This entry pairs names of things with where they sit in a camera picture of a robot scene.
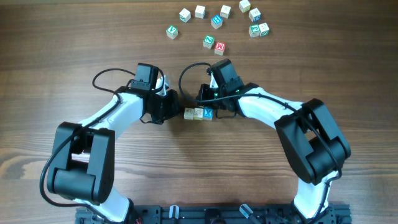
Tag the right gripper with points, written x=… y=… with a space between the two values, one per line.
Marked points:
x=202 y=95

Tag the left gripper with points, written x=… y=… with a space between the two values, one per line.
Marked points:
x=173 y=96

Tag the blue letter X block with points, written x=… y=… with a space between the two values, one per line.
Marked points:
x=207 y=114

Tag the plain block with red drawing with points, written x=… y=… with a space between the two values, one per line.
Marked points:
x=189 y=113

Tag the plain block with yellow side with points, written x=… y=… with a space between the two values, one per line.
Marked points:
x=198 y=114

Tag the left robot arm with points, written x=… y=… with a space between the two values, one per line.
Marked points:
x=81 y=166

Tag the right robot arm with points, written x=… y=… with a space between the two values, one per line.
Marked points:
x=314 y=145

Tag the red letter M block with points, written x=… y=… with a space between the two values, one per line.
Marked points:
x=220 y=48

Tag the green letter Z block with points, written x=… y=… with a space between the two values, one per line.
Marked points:
x=208 y=41

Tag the green letter J block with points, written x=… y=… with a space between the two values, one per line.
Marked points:
x=254 y=30

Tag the green letter V block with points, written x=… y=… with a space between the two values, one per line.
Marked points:
x=172 y=32

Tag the blue letter H block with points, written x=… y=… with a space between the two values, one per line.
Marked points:
x=216 y=21

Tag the block with green drawing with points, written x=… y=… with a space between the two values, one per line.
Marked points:
x=264 y=29

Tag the plain block with green side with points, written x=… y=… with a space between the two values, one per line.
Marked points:
x=225 y=11

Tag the block with blue side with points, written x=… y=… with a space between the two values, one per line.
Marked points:
x=254 y=14

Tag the plain wooden block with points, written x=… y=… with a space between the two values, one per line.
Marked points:
x=200 y=11

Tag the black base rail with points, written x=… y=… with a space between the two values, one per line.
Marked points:
x=276 y=213

